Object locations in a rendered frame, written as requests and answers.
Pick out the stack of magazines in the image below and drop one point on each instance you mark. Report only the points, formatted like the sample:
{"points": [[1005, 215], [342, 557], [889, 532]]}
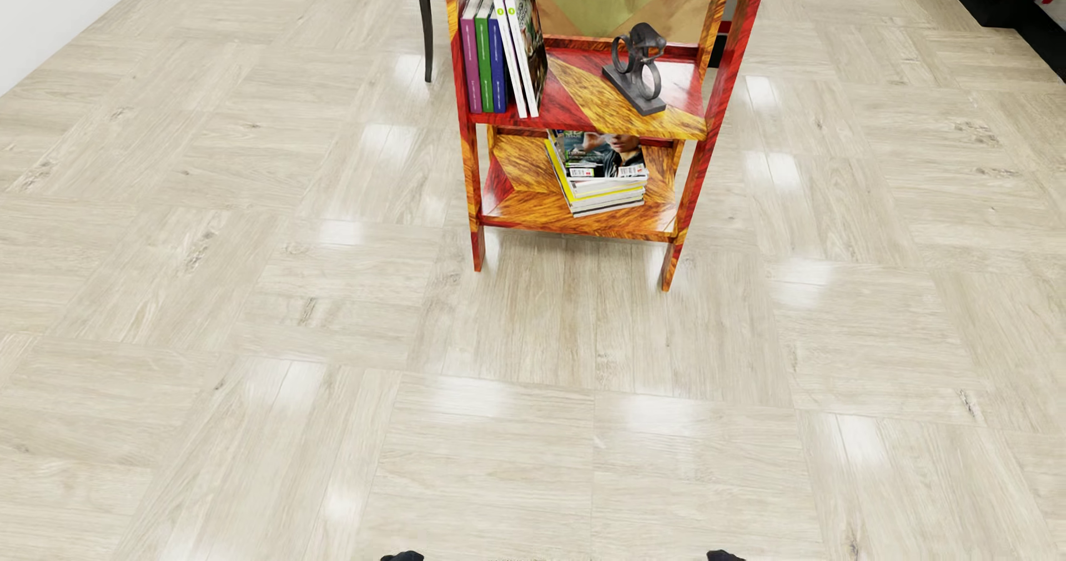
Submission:
{"points": [[598, 174]]}

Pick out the red orange wooden shelf unit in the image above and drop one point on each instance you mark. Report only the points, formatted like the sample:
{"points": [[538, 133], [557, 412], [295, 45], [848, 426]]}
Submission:
{"points": [[608, 103]]}

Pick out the blue book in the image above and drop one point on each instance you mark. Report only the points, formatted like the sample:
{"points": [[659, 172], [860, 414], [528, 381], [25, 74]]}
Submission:
{"points": [[497, 61]]}

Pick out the white book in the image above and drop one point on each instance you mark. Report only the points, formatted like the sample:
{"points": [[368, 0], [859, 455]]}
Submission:
{"points": [[513, 57]]}

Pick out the green book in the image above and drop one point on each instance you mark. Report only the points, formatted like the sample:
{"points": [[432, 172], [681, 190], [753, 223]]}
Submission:
{"points": [[484, 57]]}

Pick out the book with pictured cover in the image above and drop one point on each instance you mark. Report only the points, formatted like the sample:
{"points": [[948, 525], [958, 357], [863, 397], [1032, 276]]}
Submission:
{"points": [[530, 44]]}

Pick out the purple book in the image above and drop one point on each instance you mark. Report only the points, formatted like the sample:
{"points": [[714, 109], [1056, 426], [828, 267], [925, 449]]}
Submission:
{"points": [[470, 53]]}

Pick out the dark grey abstract sculpture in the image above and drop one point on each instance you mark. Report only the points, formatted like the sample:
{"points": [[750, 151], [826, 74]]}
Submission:
{"points": [[638, 69]]}

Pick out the dark chair leg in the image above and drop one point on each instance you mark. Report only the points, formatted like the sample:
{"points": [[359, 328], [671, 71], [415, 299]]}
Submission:
{"points": [[426, 11]]}

